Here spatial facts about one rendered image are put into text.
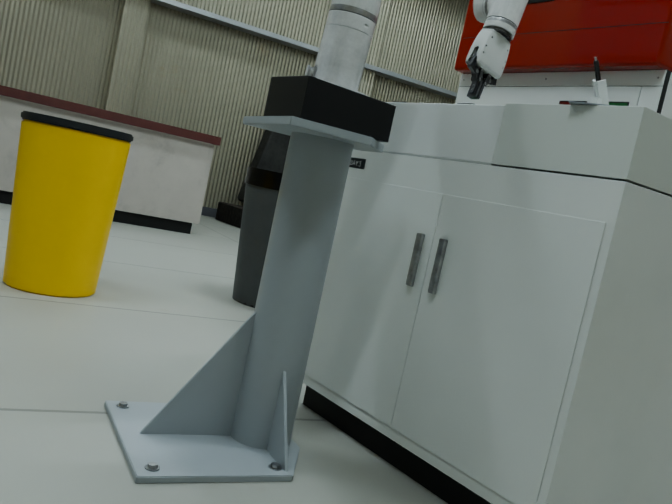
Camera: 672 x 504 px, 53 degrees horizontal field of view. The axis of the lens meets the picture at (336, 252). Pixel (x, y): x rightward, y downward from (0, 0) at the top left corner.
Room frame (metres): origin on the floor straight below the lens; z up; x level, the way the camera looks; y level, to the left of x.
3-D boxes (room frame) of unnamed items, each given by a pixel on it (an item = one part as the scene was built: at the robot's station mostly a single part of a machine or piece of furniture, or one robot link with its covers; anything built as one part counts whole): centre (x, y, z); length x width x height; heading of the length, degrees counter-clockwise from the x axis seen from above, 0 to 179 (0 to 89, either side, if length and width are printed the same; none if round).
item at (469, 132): (1.88, -0.19, 0.89); 0.55 x 0.09 x 0.14; 37
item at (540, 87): (2.34, -0.58, 1.02); 0.81 x 0.03 x 0.40; 37
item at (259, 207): (3.74, 0.28, 0.36); 0.56 x 0.56 x 0.72
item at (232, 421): (1.68, 0.19, 0.41); 0.51 x 0.44 x 0.82; 118
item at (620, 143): (1.68, -0.67, 0.89); 0.62 x 0.35 x 0.14; 127
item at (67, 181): (3.00, 1.22, 0.37); 0.47 x 0.47 x 0.74
